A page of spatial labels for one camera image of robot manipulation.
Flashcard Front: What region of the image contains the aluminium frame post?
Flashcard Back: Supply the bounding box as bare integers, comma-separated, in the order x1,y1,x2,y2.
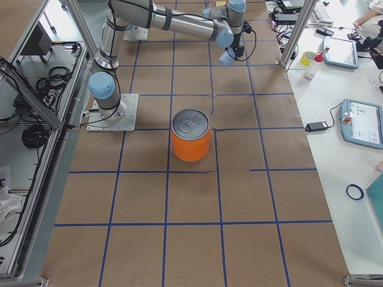
279,0,316,68

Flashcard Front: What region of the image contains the far teach pendant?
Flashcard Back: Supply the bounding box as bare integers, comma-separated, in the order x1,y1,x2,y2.
321,36,359,69

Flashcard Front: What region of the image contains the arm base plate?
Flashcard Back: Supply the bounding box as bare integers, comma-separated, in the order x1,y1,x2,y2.
123,25,148,42
86,93,139,132

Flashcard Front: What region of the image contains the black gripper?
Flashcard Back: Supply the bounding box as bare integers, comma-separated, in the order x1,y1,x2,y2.
230,33,245,60

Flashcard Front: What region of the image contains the black power adapter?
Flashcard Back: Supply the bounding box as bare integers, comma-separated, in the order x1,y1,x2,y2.
305,121,329,132

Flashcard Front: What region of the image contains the orange can with grey lid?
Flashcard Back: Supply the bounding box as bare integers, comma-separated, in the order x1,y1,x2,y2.
171,108,211,162

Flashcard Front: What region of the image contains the blue tape ring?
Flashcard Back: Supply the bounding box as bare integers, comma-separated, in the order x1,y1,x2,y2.
346,184,364,201

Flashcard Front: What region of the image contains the near teach pendant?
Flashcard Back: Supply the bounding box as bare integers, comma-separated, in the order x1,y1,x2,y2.
340,99,382,149

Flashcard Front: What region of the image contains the yellow tape roll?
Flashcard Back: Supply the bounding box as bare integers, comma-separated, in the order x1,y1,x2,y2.
300,51,315,67

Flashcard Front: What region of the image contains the light blue plastic cup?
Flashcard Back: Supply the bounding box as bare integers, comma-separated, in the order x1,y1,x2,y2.
218,48,236,67

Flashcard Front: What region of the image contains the teach pendant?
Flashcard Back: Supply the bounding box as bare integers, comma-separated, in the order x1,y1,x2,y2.
321,36,359,69
340,99,382,149

